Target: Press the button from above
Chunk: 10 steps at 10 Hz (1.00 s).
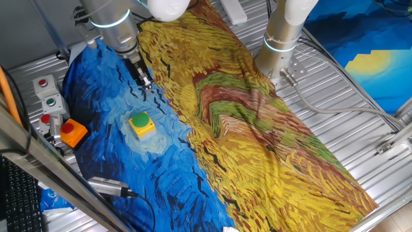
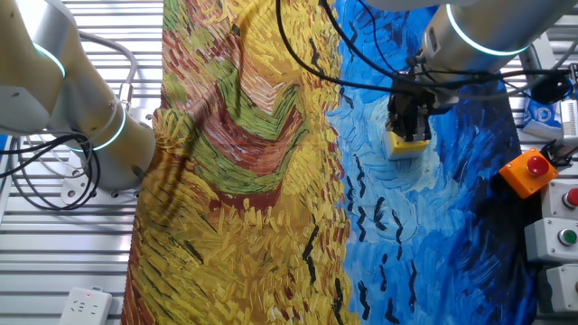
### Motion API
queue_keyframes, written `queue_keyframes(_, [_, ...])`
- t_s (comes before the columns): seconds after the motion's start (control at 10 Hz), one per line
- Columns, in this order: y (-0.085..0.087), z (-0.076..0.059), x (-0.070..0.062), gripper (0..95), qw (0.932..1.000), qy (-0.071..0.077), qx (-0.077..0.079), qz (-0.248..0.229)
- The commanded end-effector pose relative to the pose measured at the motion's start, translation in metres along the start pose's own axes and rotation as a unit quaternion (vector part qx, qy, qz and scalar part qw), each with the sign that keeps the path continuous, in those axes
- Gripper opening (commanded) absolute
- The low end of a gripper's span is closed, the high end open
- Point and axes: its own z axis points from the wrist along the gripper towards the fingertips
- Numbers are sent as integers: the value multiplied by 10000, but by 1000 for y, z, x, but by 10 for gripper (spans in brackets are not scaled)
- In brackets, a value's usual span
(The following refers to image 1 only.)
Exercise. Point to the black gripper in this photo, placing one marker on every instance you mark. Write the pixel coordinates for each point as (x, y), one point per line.
(137, 67)

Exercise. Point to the yellow box green push button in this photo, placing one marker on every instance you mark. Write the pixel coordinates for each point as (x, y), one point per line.
(140, 120)

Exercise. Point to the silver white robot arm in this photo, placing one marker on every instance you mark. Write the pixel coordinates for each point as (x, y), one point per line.
(280, 35)

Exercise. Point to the orange box red button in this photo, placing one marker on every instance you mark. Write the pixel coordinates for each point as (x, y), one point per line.
(75, 137)

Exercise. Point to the grey box green button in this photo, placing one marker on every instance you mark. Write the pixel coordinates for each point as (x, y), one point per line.
(59, 106)

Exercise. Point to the grey box red button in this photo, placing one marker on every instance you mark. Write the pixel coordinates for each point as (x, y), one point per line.
(45, 119)
(46, 91)

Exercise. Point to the white power strip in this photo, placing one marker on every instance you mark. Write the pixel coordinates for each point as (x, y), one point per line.
(233, 11)

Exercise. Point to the Van Gogh print cloth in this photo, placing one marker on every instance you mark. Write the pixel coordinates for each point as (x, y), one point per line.
(257, 145)

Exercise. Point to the blue tissue pack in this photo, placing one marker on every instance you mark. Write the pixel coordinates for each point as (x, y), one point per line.
(51, 198)

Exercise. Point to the black keyboard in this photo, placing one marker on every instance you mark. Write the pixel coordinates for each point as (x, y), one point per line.
(19, 199)

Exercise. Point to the blue sun print cloth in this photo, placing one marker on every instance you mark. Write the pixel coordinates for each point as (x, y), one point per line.
(386, 87)

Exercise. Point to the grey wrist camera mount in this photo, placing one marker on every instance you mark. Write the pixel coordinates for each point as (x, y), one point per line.
(88, 35)

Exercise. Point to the silver sensor on black mount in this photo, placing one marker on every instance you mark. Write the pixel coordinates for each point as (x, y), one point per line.
(55, 125)

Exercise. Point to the silver ribbed camera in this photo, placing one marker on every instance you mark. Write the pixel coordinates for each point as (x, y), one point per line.
(103, 186)

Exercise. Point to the grey diagonal frame post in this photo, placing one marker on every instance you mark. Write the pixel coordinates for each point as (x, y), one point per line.
(47, 22)

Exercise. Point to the aluminium frame bar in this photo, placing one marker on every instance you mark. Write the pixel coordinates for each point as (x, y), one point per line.
(48, 167)

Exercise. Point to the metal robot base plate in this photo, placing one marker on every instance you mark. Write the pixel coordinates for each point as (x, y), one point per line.
(297, 69)

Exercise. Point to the aluminium rail with bracket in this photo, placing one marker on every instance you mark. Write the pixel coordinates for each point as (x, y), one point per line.
(396, 140)

